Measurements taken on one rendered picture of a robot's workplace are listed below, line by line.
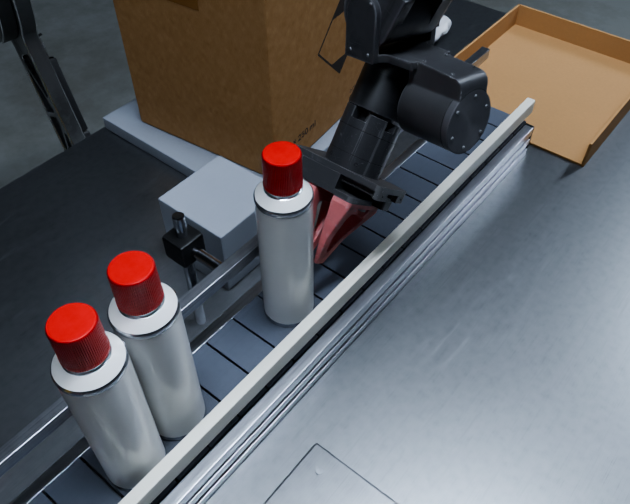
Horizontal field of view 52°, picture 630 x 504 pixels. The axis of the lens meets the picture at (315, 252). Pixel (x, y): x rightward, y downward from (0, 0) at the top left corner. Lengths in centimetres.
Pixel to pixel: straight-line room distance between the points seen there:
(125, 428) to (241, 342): 19
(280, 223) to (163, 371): 15
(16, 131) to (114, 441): 213
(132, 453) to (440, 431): 30
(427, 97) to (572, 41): 71
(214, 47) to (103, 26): 233
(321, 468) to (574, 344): 32
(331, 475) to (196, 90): 51
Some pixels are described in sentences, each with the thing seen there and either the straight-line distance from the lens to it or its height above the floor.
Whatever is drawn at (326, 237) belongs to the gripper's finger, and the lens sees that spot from 62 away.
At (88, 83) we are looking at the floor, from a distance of 275.
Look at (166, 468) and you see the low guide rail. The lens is 56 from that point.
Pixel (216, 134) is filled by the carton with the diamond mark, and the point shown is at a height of 89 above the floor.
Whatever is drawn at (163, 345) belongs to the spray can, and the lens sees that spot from 49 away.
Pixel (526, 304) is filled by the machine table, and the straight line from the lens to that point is 78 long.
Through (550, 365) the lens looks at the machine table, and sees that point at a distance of 74.
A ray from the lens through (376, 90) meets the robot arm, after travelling 60.
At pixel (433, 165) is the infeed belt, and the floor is 88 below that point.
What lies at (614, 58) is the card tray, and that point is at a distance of 124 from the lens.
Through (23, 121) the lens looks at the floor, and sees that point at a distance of 262.
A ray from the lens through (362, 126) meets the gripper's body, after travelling 60.
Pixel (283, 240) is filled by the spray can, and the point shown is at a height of 101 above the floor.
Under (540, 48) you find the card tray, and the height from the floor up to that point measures 83.
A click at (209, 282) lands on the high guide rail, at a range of 60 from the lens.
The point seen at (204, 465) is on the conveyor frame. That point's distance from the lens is 60.
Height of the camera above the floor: 142
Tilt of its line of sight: 48 degrees down
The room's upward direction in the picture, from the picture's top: straight up
